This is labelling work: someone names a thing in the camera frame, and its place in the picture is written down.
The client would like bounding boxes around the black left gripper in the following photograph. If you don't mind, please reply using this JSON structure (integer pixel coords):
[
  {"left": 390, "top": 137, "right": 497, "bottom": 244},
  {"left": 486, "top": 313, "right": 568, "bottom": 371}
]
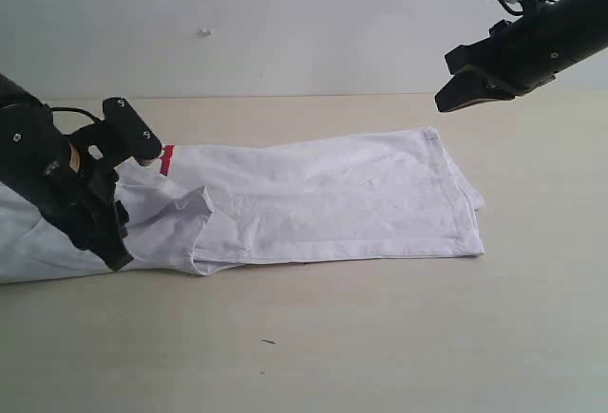
[{"left": 28, "top": 122, "right": 133, "bottom": 271}]

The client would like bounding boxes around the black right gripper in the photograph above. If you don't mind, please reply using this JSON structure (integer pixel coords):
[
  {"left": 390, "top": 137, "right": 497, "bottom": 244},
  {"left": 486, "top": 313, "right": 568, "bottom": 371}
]
[{"left": 434, "top": 2, "right": 570, "bottom": 112}]

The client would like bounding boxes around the white t-shirt red lettering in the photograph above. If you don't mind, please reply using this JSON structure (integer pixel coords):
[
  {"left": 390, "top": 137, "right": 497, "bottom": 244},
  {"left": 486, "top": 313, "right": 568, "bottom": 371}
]
[{"left": 0, "top": 125, "right": 485, "bottom": 286}]

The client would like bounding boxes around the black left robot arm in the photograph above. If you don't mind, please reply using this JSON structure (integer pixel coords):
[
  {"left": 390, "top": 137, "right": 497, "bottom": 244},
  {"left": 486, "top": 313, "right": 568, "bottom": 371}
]
[{"left": 1, "top": 77, "right": 134, "bottom": 271}]

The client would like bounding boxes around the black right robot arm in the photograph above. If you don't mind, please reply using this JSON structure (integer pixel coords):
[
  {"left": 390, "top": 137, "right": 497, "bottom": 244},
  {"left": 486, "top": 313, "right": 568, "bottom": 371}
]
[{"left": 435, "top": 0, "right": 607, "bottom": 113}]

